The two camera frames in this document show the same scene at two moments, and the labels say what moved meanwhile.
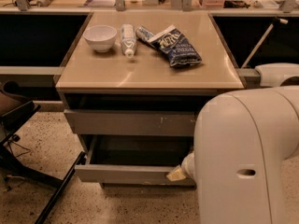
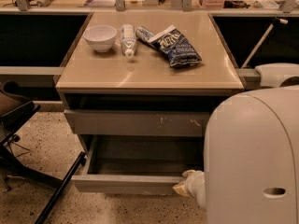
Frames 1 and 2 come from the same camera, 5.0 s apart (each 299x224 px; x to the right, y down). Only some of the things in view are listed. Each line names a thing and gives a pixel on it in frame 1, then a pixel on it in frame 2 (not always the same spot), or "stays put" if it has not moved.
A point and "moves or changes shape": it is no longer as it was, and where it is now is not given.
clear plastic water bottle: [128, 39] stays put
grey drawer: [134, 160] moves or changes shape
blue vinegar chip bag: [173, 43] stays put
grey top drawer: [131, 122] stays put
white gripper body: [188, 166] to [195, 183]
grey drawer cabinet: [132, 85] stays put
